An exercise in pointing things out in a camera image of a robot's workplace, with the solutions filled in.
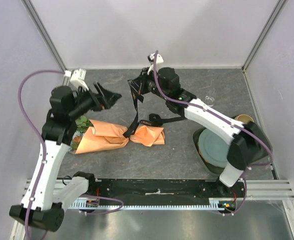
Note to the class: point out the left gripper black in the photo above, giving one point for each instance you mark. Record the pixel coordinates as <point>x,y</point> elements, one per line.
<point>109,98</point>

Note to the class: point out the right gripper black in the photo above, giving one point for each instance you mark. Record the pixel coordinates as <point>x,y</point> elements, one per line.
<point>140,82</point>

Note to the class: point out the orange wrapping paper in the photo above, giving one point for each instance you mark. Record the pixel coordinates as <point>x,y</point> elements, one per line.
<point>104,136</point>

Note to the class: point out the artificial flower bunch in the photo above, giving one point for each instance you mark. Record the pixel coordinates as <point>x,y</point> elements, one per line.
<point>82,123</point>

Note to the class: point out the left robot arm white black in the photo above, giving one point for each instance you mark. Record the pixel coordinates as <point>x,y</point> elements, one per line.
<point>41,207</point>

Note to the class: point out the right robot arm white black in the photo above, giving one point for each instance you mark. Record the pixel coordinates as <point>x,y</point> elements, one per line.
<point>189,107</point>

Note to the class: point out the clear glass vase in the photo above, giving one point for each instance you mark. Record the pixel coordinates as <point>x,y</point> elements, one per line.
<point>209,101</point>

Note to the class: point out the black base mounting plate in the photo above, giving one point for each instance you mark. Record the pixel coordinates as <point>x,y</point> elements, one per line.
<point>164,191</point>

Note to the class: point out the blue-grey ceramic plate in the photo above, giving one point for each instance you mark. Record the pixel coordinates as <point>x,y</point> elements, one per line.
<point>213,149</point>

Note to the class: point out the beige ceramic mug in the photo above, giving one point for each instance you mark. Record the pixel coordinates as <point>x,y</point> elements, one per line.
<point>243,119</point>

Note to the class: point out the dark green tray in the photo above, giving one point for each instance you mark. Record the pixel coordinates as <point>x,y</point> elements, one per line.
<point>244,149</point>

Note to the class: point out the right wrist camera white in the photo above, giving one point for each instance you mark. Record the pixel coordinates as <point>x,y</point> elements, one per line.
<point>154,58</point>

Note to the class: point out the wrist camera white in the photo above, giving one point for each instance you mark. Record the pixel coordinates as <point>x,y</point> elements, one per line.
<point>76,79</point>
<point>154,58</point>

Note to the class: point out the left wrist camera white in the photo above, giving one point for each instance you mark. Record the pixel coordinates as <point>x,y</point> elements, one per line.
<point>76,79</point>

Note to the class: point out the left aluminium frame post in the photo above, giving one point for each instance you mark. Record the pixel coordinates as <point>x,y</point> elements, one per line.
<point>43,32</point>

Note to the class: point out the aluminium frame post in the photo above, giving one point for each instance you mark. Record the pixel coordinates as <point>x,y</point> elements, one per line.
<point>263,33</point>
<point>43,32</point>

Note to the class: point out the grey slotted cable duct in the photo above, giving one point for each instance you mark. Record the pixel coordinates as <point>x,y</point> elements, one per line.
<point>83,204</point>

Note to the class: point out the right aluminium frame post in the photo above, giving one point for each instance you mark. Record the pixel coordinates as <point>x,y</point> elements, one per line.
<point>263,33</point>

